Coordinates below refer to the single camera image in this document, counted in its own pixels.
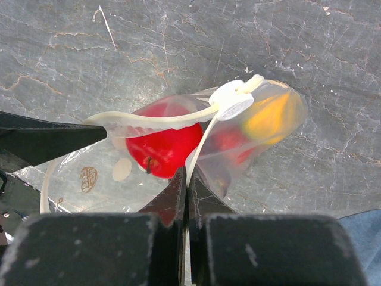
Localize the red apple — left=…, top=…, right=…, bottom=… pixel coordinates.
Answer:
left=126, top=102, right=204, bottom=179

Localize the yellow orange round fruit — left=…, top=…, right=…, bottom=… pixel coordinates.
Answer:
left=241, top=92, right=305, bottom=145

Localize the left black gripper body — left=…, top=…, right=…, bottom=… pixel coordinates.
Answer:
left=0, top=148, right=41, bottom=248

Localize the red bell pepper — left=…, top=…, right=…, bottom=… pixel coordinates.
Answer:
left=211, top=125, right=257, bottom=166

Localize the clear zip top bag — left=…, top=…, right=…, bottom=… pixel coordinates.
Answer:
left=39, top=75, right=308, bottom=213

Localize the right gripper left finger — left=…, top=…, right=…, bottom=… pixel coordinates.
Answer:
left=1, top=169, right=186, bottom=285

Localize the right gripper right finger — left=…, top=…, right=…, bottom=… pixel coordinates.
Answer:
left=188, top=171, right=367, bottom=285

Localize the blue cloth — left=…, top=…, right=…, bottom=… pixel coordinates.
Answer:
left=338, top=209, right=381, bottom=286

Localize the dark purple fruit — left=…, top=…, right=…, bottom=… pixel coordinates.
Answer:
left=208, top=173, right=231, bottom=199

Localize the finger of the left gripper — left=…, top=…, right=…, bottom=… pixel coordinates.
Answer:
left=1, top=111, right=107, bottom=167

